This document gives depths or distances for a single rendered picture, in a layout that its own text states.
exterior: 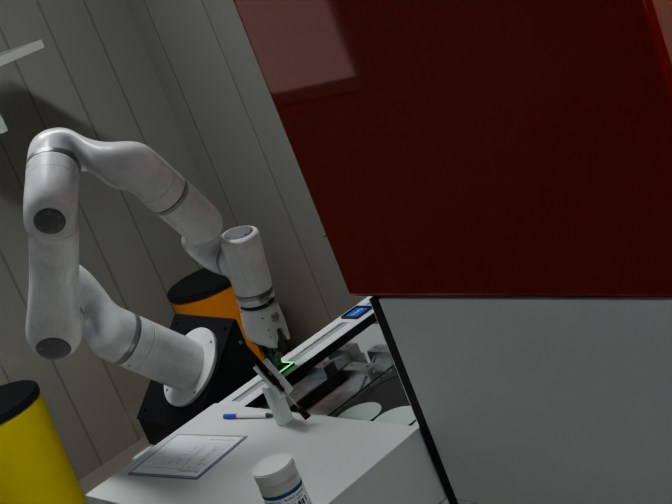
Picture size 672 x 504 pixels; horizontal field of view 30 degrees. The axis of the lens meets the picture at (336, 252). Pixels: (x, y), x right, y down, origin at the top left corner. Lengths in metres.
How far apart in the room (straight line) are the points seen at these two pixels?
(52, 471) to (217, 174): 1.55
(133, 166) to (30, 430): 2.37
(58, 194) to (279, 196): 2.90
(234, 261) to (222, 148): 2.81
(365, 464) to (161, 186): 0.66
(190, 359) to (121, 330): 0.18
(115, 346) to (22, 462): 1.93
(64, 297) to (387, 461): 0.80
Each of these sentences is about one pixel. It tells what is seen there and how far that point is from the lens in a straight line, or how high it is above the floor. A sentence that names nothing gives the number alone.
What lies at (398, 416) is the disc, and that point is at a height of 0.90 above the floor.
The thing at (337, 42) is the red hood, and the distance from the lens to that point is 1.91.
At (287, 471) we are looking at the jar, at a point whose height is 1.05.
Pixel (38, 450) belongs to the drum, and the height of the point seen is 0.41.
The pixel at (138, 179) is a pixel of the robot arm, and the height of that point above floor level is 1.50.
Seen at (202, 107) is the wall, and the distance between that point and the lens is 5.36.
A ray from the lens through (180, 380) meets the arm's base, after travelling 2.84.
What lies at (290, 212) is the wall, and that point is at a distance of 5.19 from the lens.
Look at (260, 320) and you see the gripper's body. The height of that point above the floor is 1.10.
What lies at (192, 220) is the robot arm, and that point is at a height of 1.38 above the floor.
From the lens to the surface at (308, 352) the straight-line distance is 2.77.
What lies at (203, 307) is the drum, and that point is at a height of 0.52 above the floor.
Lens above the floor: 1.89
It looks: 16 degrees down
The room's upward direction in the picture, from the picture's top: 22 degrees counter-clockwise
